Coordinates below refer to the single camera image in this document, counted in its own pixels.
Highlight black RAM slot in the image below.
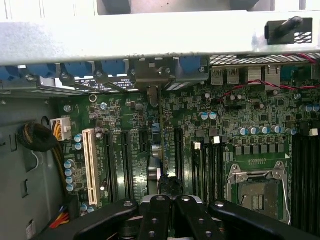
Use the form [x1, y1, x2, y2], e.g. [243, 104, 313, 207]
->
[291, 134, 302, 221]
[309, 128, 320, 228]
[203, 143, 214, 201]
[213, 136, 223, 201]
[300, 134, 311, 226]

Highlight CPU socket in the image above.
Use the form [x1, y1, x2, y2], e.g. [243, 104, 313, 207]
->
[226, 161, 293, 225]

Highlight long black expansion slot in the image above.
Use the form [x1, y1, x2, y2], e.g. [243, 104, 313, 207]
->
[174, 127, 185, 181]
[103, 131, 118, 203]

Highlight short black expansion slot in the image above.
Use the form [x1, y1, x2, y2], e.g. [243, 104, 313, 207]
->
[138, 129, 150, 154]

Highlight white expansion slot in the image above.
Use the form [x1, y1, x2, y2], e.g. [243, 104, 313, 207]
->
[81, 127, 101, 206]

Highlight green motherboard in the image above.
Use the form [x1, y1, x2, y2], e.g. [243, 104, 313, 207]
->
[58, 83, 320, 226]

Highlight white power connector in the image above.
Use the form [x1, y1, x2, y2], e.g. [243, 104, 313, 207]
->
[49, 117, 71, 141]

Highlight open black PC case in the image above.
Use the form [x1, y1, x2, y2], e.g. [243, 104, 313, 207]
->
[0, 0, 320, 240]

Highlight red and yellow power wires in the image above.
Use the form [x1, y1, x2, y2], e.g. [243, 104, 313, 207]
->
[48, 204, 81, 230]

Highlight black braided power cable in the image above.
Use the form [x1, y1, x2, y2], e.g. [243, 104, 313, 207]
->
[16, 121, 70, 198]

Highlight red and black twisted wire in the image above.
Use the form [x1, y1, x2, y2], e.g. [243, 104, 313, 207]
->
[216, 79, 320, 101]

